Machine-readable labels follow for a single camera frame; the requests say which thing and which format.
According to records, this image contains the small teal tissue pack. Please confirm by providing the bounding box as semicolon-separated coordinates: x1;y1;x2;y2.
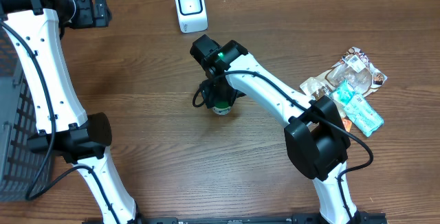
329;80;356;106

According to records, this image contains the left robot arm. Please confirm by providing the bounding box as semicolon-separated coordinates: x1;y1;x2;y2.
1;0;144;223

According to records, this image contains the grey plastic mesh basket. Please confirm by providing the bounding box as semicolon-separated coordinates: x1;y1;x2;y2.
1;30;44;202

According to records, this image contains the small orange snack packet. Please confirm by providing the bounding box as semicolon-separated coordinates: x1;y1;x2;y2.
342;118;353;132

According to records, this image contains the white barcode scanner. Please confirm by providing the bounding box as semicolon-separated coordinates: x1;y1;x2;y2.
175;0;208;34

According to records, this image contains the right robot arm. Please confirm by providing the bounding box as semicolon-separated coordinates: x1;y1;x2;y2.
190;35;361;223

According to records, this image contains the green lid clear jar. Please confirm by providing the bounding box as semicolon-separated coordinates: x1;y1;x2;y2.
212;102;232;115

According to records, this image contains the teal snack packet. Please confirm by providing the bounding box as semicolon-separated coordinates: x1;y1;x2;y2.
344;93;384;137

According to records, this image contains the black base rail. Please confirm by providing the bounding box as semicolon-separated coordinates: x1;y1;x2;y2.
82;212;389;224

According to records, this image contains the beige plastic pouch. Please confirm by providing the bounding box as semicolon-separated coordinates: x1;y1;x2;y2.
300;47;388;100

